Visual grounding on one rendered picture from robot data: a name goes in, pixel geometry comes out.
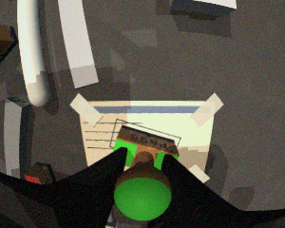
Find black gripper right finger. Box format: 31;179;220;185
161;155;285;228

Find white cylinder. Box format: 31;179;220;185
17;0;50;106

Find cream inspection card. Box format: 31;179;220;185
70;92;223;182

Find green and brown rubber stamp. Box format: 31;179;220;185
113;125;180;220

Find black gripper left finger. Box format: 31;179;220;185
0;147;128;228

